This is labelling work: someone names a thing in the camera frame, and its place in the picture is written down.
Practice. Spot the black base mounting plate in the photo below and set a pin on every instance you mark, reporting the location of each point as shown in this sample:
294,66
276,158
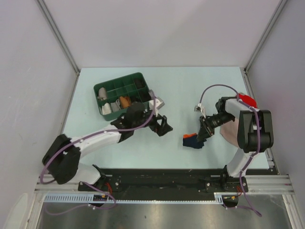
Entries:
155,181

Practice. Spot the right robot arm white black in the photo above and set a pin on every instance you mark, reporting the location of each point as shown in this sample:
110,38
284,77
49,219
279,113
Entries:
254,136

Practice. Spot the green compartment organizer tray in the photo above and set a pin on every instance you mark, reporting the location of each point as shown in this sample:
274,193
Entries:
122,86

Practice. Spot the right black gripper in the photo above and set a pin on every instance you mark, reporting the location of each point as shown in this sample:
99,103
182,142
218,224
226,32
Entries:
206,130

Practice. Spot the black rolled cloth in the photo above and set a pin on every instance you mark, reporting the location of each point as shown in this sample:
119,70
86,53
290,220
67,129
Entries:
135,99
144,96
139,83

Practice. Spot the slotted cable duct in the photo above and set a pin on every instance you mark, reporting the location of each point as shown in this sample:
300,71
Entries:
99,198

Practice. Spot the orange rolled cloth in tray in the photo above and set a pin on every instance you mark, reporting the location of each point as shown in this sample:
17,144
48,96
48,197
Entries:
125,102

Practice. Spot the beige rolled cloth in tray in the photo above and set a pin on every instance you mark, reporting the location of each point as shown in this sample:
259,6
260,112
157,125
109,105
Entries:
102,94

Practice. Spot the grey rolled cloth in tray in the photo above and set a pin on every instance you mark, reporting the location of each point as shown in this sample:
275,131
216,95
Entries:
116,106

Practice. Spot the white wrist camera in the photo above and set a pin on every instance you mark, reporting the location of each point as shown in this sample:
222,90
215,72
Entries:
200,108
156,104

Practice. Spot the black rolled cloth back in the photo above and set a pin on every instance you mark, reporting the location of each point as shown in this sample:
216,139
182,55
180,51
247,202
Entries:
139,83

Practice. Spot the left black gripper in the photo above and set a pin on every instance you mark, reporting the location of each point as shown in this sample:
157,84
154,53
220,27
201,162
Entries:
160,130

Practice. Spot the white rolled cloth in tray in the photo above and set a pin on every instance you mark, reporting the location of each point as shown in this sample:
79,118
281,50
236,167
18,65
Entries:
106,109

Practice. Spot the black rolled cloth right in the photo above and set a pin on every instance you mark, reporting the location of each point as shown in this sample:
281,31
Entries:
144,96

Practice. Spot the navy orange underwear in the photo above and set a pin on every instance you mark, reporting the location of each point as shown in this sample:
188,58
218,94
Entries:
191,141

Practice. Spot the black rolled cloth front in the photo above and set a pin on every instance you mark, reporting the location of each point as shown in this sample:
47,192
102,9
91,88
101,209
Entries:
135,99

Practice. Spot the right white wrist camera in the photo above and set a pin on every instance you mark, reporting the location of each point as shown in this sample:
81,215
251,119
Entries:
200,108

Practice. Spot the aluminium frame rail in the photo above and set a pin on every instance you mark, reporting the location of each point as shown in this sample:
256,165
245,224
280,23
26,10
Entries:
257,184

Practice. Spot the red white underwear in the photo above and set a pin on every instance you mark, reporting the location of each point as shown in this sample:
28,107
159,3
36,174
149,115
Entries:
247,101

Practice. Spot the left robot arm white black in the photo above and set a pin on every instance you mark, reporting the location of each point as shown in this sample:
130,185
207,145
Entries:
62,160

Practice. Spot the pink underwear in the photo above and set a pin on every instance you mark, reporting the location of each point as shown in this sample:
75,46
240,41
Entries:
229,131

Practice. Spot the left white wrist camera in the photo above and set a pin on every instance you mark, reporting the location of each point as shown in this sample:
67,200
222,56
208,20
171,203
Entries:
156,104

